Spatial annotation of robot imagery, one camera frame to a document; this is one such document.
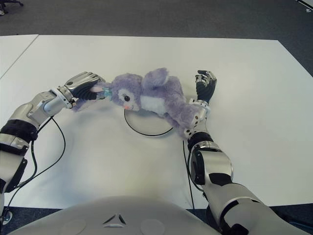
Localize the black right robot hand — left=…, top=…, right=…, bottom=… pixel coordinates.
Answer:
left=195, top=70, right=218, bottom=102

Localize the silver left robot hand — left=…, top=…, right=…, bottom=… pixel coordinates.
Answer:
left=64, top=71, right=106, bottom=101

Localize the purple plush bunny doll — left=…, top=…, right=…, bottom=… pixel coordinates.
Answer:
left=72, top=68, right=208, bottom=140

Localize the white plate black rim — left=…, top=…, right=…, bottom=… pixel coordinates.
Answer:
left=123, top=109, right=173, bottom=138

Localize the black office chair base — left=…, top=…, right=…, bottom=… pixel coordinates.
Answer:
left=0, top=0, right=25, bottom=7

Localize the grey robot torso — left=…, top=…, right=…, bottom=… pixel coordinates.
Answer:
left=9, top=195, right=221, bottom=235

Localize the round metal table foot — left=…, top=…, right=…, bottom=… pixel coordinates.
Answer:
left=0, top=211, right=13, bottom=225

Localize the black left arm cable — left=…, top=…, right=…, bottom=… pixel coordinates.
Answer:
left=3, top=116, right=66, bottom=216

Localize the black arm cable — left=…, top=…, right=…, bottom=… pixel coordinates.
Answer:
left=182, top=139, right=196, bottom=210
left=3, top=116, right=66, bottom=216

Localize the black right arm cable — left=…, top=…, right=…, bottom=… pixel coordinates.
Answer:
left=182, top=139, right=196, bottom=210

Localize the blue floor cable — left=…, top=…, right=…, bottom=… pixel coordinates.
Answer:
left=291, top=220, right=313, bottom=232

